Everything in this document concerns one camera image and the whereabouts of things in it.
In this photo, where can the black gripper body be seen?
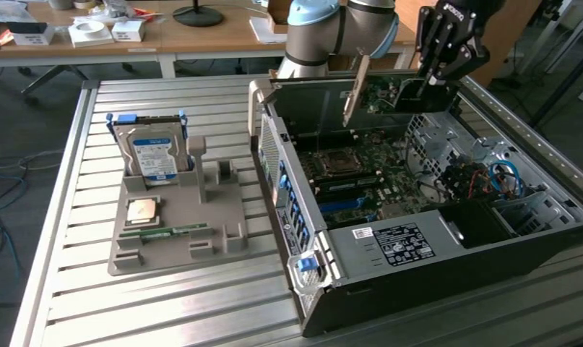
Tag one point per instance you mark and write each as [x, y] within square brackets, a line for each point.
[479, 14]

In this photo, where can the graphics card with metal bracket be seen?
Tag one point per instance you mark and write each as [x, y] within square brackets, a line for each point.
[382, 94]

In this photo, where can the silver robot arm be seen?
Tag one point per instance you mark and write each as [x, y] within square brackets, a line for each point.
[315, 39]

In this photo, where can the wooden cabinet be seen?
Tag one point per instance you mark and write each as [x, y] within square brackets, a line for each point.
[515, 25]

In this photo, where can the perforated metal drive cage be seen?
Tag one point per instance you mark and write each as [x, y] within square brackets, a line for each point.
[440, 144]

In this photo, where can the white paper stack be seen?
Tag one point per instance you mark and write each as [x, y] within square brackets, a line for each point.
[264, 30]

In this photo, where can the green motherboard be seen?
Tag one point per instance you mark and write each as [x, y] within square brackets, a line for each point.
[392, 170]

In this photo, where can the metal CPU socket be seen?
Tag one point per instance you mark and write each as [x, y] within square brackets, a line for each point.
[339, 160]

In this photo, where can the installed labelled RAM stick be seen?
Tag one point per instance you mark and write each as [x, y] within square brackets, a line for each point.
[344, 186]

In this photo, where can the grey disk bay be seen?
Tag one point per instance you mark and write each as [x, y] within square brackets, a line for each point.
[536, 213]

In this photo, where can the black fan shroud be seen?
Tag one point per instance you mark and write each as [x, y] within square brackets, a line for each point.
[474, 224]

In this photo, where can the wooden desk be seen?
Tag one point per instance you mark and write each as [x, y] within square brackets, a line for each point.
[199, 36]

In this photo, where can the black round lamp base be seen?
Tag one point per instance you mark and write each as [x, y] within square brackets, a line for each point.
[196, 18]

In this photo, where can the blue expansion slot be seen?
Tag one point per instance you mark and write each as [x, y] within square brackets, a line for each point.
[342, 206]

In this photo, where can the grey power supply unit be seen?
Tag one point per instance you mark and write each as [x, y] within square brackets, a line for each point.
[348, 249]

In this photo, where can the orange packet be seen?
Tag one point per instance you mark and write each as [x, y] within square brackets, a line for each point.
[147, 12]

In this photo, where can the small white cardboard box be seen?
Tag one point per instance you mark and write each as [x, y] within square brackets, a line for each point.
[127, 30]

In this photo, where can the black open PC case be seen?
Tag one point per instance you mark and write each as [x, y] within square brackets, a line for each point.
[416, 289]

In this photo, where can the blue case latch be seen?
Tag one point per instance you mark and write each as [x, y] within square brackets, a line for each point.
[306, 264]

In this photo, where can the hard disk in blue caddy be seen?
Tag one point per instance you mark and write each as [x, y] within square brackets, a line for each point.
[148, 155]

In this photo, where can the beige parts rack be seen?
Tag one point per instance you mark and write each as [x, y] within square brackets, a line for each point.
[184, 213]

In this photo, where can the flat white box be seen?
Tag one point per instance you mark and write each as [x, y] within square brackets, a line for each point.
[91, 40]

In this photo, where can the white tape roll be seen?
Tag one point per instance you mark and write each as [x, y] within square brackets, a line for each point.
[89, 27]

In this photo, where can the beige tape roll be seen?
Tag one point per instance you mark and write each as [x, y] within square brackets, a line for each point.
[84, 3]

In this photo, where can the green RAM stick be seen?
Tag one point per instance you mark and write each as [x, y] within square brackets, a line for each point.
[184, 229]

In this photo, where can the copper-topped CPU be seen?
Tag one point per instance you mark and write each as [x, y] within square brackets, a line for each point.
[140, 211]

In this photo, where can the grey cup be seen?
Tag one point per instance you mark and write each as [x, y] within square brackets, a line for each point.
[60, 3]

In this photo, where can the black stand leg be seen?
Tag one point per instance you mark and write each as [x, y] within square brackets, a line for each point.
[55, 74]

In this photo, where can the white labelled box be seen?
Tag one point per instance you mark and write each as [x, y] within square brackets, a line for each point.
[33, 39]

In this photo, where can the black device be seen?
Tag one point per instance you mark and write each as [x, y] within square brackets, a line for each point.
[25, 27]

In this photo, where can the clear plastic bags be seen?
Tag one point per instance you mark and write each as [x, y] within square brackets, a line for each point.
[7, 9]

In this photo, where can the red book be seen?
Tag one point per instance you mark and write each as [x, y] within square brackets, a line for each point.
[3, 38]

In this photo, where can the black partition post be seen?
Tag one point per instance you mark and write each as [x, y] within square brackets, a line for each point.
[567, 84]

